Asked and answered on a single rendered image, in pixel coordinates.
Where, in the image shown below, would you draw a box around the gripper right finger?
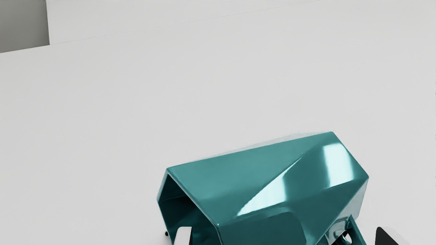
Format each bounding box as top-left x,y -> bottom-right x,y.
375,227 -> 407,245

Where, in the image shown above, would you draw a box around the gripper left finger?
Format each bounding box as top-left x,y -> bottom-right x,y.
174,227 -> 193,245

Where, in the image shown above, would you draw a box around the teal faceted mug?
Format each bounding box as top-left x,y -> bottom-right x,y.
157,131 -> 370,245

